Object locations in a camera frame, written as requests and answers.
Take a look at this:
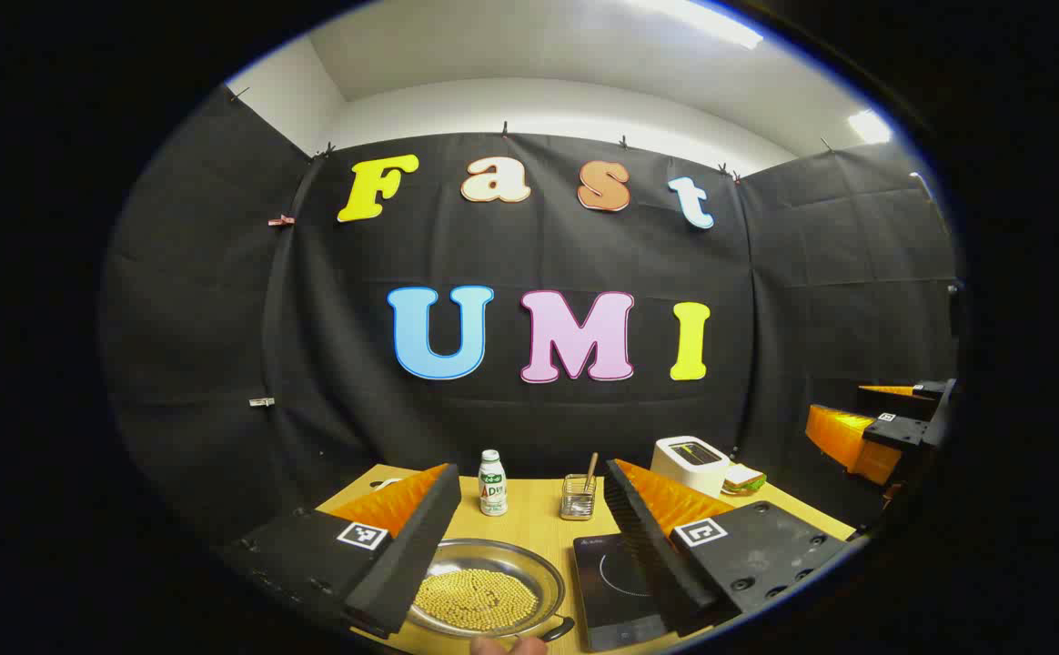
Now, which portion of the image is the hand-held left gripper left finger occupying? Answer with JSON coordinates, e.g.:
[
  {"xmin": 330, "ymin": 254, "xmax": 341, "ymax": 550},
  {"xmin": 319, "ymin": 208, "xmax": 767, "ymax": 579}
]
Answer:
[{"xmin": 220, "ymin": 462, "xmax": 462, "ymax": 640}]

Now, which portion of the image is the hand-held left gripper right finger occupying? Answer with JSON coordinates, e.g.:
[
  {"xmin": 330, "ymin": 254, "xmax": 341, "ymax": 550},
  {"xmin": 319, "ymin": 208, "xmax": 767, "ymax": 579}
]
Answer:
[{"xmin": 604, "ymin": 458, "xmax": 858, "ymax": 638}]

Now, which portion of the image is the black induction cooktop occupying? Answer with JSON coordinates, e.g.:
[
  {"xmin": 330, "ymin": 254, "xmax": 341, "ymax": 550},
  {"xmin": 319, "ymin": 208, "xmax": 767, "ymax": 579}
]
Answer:
[{"xmin": 571, "ymin": 533, "xmax": 676, "ymax": 652}]

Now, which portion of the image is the steel pot with soybeans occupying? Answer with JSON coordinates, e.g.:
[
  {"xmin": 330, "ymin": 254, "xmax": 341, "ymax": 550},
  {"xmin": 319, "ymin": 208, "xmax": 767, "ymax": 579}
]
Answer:
[{"xmin": 407, "ymin": 537, "xmax": 576, "ymax": 645}]

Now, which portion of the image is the white toaster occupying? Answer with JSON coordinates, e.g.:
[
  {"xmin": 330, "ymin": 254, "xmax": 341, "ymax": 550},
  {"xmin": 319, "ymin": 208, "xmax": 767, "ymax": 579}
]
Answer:
[{"xmin": 651, "ymin": 436, "xmax": 731, "ymax": 498}]

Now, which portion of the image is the white drink bottle green label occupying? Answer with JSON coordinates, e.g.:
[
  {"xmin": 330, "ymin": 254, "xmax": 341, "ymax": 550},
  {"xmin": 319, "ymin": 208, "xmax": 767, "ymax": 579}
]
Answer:
[{"xmin": 478, "ymin": 449, "xmax": 509, "ymax": 518}]

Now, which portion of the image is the sandwich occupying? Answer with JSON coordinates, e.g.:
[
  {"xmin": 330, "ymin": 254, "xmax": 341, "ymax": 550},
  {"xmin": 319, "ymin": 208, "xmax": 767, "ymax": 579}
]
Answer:
[{"xmin": 721, "ymin": 464, "xmax": 767, "ymax": 497}]

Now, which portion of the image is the metal wire utensil holder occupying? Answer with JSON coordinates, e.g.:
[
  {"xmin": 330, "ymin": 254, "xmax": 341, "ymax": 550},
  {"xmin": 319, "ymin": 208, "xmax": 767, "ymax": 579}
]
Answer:
[{"xmin": 560, "ymin": 473, "xmax": 597, "ymax": 521}]

